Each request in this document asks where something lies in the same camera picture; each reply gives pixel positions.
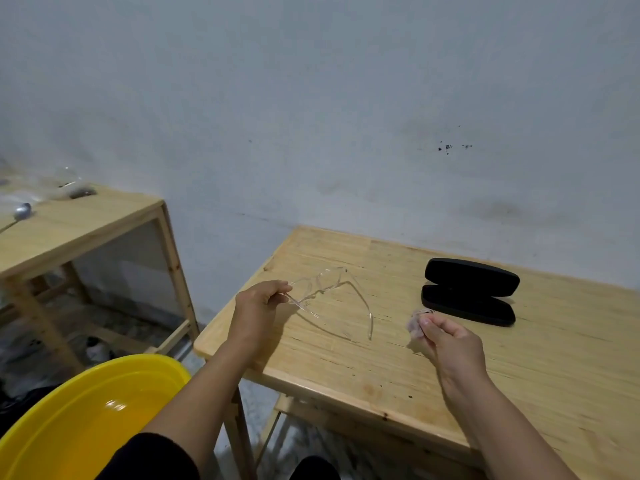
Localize person's right hand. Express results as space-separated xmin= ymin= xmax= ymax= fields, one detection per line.
xmin=411 ymin=312 xmax=491 ymax=395

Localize black glasses case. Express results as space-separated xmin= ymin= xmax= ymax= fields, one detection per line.
xmin=421 ymin=257 xmax=521 ymax=327

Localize clear-framed glasses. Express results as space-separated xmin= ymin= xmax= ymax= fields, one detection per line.
xmin=285 ymin=266 xmax=375 ymax=342

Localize clear plastic bag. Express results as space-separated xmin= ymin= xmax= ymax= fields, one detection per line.
xmin=0 ymin=164 xmax=86 ymax=203

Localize person's black left sleeve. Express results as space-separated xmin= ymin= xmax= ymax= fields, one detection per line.
xmin=95 ymin=432 xmax=201 ymax=480

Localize person's right forearm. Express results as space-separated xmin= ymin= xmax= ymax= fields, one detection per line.
xmin=439 ymin=379 xmax=581 ymax=480

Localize beige cleaning cloth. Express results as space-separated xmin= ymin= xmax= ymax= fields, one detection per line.
xmin=405 ymin=308 xmax=435 ymax=341

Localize yellow plastic basin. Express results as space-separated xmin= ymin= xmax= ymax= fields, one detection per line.
xmin=0 ymin=353 xmax=193 ymax=480

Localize metal spoon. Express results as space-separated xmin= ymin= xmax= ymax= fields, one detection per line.
xmin=0 ymin=202 xmax=33 ymax=235

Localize light wooden side table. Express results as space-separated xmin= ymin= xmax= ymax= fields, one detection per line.
xmin=0 ymin=182 xmax=201 ymax=375

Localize person's left hand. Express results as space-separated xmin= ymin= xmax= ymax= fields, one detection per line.
xmin=227 ymin=279 xmax=294 ymax=353

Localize person's left forearm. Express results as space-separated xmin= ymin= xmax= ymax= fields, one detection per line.
xmin=139 ymin=339 xmax=256 ymax=471

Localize person's left leg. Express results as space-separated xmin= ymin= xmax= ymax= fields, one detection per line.
xmin=289 ymin=455 xmax=341 ymax=480

